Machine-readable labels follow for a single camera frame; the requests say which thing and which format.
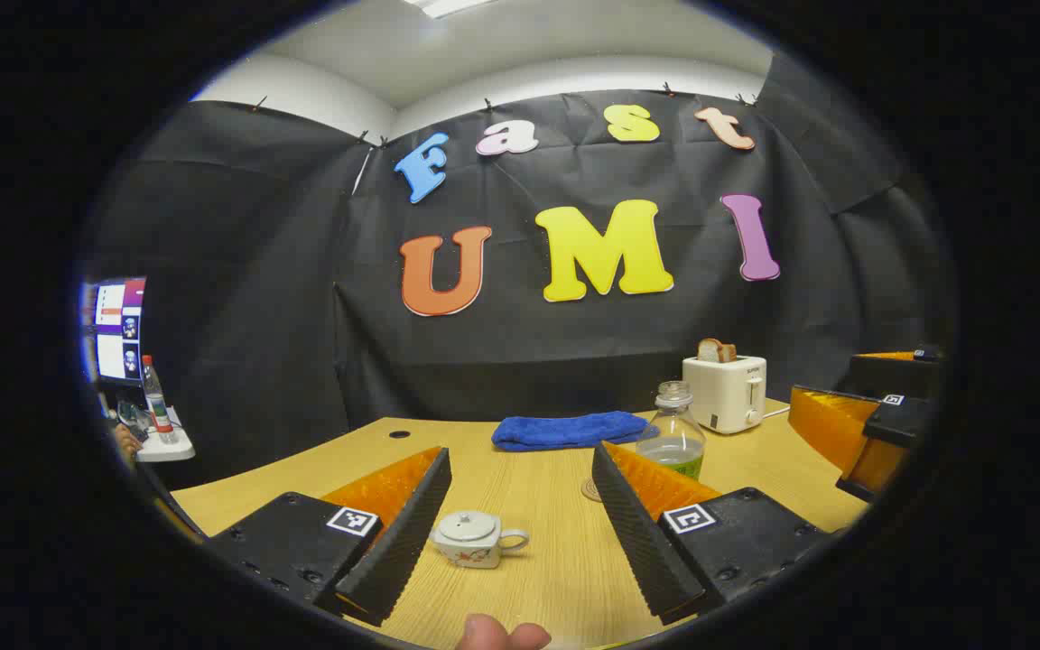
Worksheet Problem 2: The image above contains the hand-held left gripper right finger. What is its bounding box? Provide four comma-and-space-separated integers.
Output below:
590, 440, 837, 626

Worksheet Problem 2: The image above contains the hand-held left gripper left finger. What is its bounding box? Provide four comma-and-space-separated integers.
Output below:
204, 445, 453, 628

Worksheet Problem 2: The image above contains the white ceramic teacup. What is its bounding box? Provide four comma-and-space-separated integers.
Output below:
430, 528, 530, 570

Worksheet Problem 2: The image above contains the green label water bottle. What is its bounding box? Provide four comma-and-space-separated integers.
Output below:
636, 381, 707, 481

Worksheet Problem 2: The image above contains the red label plastic bottle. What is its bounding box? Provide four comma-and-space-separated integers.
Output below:
141, 355, 180, 445

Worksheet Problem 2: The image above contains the blue folded towel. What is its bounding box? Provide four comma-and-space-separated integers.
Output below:
491, 411, 661, 452

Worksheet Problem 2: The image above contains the white toaster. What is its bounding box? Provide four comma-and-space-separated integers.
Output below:
682, 355, 768, 435

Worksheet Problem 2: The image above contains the black backdrop cloth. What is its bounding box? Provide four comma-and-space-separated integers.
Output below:
91, 52, 945, 493

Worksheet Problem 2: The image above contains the white side table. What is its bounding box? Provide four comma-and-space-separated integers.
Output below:
127, 406, 197, 464

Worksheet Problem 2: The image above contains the computer monitor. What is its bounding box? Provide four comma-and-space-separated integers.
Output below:
79, 276, 147, 385

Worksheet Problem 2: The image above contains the ceiling light panel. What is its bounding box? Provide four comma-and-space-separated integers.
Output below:
404, 0, 494, 19

